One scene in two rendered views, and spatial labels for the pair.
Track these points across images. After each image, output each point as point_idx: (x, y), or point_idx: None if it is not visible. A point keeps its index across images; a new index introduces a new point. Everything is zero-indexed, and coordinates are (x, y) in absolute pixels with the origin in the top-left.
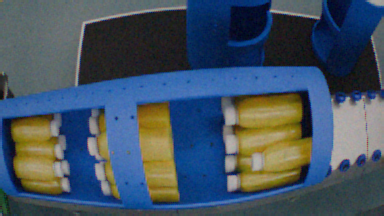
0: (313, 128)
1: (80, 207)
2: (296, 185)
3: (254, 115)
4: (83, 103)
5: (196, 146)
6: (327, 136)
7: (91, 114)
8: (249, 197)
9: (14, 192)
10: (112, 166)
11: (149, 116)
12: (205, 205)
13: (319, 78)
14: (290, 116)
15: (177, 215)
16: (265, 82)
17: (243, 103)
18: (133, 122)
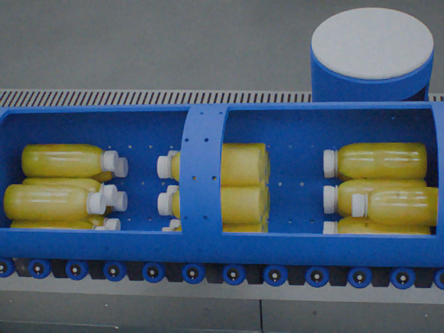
0: (438, 135)
1: (114, 311)
2: (422, 235)
3: (356, 154)
4: (161, 105)
5: (295, 221)
6: None
7: None
8: (347, 235)
9: None
10: (181, 155)
11: (243, 146)
12: (288, 236)
13: None
14: (406, 160)
15: (260, 327)
16: (369, 102)
17: (344, 146)
18: (220, 116)
